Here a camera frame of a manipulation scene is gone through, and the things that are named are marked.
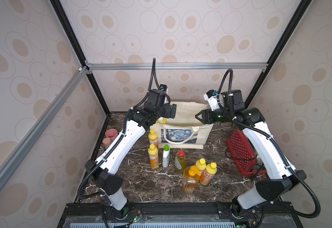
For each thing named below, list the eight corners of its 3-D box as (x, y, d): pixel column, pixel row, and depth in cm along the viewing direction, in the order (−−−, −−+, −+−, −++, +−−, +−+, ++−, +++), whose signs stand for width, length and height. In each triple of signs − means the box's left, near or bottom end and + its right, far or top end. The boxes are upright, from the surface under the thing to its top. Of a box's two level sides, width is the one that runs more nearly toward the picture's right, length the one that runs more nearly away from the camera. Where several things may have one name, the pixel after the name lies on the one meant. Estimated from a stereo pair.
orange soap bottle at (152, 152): (151, 167, 91) (147, 149, 73) (154, 162, 93) (151, 143, 76) (156, 170, 90) (154, 152, 72) (159, 164, 92) (157, 146, 74)
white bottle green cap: (163, 167, 92) (162, 152, 77) (165, 159, 95) (164, 144, 81) (168, 168, 91) (168, 154, 77) (170, 160, 95) (170, 145, 80)
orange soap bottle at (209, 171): (200, 186, 84) (208, 170, 66) (199, 179, 87) (207, 162, 69) (207, 186, 84) (218, 170, 66) (206, 179, 87) (216, 162, 69)
